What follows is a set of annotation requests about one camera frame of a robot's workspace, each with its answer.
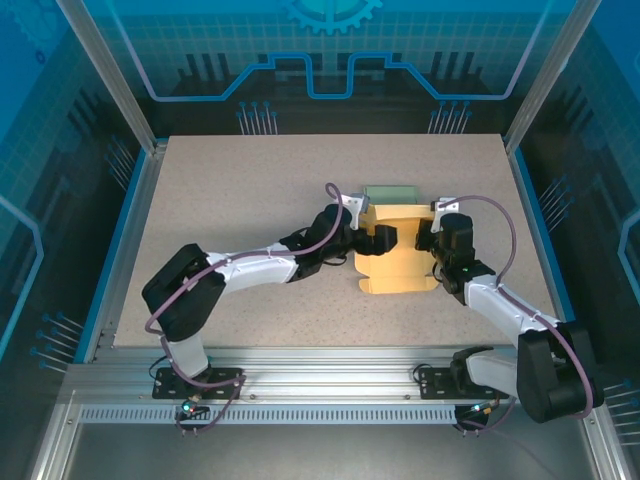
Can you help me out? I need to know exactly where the yellow paper box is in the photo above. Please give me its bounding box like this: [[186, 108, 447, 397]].
[[353, 202, 442, 296]]

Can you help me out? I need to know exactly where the green paper box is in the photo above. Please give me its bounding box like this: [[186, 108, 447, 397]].
[[361, 184, 421, 207]]

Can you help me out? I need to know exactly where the blue side strip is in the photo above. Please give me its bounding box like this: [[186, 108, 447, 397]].
[[508, 147, 584, 344]]

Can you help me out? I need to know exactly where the small LED connector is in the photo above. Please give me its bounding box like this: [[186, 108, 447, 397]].
[[467, 399, 501, 421], [174, 397, 211, 426]]

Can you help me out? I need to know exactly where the grey metal shelf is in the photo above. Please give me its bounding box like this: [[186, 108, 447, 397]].
[[62, 423, 601, 480]]

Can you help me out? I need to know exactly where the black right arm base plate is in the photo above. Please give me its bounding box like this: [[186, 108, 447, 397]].
[[416, 367, 511, 401]]

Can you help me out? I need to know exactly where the aluminium mounting rail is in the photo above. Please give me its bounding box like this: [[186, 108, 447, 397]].
[[64, 347, 609, 409]]

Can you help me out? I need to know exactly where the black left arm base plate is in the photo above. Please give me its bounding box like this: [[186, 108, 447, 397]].
[[152, 367, 245, 400]]

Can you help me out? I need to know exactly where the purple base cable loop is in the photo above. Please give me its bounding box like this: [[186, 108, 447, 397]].
[[157, 369, 246, 436], [452, 394, 516, 437]]

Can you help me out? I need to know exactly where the slotted grey cable duct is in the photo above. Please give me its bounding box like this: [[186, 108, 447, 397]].
[[78, 405, 460, 427]]

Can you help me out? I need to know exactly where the aluminium side rail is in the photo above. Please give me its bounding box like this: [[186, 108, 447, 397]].
[[82, 142, 169, 364]]

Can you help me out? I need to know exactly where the aluminium frame post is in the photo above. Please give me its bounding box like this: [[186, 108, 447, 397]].
[[502, 0, 604, 154], [55, 0, 169, 154]]

